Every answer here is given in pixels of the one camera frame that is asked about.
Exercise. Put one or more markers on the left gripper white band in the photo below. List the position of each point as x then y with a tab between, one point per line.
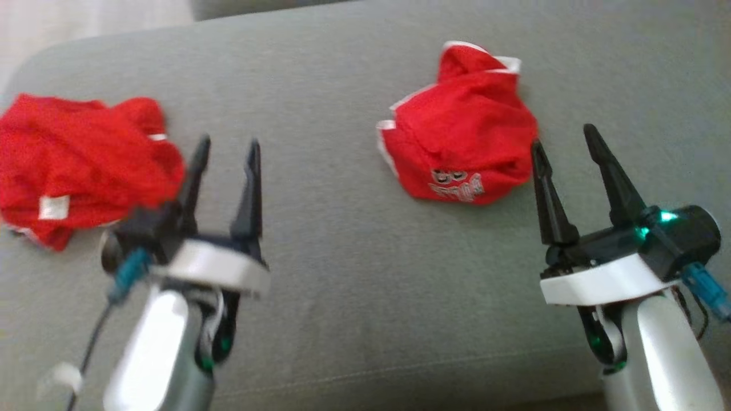
217	265

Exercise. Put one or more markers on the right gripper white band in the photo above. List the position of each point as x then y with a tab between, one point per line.
605	274

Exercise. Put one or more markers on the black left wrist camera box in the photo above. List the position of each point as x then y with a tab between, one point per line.
137	234

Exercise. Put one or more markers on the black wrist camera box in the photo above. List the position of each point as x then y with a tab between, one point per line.
137	234
685	240

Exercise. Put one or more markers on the red basketball jersey white sleeves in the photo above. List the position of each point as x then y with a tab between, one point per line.
85	160

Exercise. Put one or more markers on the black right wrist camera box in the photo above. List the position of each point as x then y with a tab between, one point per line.
685	240

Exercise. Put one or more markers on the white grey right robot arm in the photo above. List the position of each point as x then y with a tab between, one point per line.
662	354

